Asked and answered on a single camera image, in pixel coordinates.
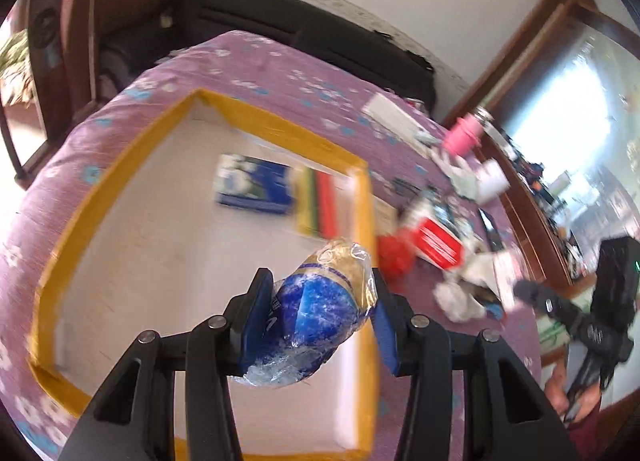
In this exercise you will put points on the red and white wipes packet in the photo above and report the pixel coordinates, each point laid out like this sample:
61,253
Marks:
440,241

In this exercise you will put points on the black sofa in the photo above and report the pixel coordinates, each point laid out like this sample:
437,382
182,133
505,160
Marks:
280,16

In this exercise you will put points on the yellow-rimmed cardboard box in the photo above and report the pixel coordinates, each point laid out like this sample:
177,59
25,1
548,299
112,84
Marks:
150,221

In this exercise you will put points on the crumpled white paper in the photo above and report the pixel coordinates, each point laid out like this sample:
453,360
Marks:
452,173

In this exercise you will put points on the small red packet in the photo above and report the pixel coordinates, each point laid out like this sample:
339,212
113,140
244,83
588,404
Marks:
395,253

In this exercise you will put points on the dark blue floral tissue packet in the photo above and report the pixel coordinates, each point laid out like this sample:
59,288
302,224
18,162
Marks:
255,191

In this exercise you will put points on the striped colourful packet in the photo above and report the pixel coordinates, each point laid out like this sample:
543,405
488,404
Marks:
315,201

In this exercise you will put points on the brown cushioned chair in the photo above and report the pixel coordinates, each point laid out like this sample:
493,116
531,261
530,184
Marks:
55,41

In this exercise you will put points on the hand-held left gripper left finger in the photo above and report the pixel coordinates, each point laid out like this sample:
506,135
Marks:
255,326

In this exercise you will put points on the person's right forearm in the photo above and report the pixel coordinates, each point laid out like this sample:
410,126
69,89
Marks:
585,436

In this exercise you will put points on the white cup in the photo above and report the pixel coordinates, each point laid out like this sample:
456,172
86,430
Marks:
492,181

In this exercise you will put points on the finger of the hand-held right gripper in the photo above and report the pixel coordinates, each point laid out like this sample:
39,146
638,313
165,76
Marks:
545,300

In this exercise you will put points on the wooden framed glass panel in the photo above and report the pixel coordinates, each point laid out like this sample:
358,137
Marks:
530,11

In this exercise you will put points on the black phone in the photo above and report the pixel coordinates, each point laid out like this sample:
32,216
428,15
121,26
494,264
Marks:
489,231

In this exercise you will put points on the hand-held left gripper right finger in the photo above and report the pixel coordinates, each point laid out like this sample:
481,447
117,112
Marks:
386,336

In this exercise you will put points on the pink cup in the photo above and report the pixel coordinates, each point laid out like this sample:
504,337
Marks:
462,136

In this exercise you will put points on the blue plastic-wrapped packet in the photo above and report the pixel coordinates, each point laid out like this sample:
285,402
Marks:
310,311

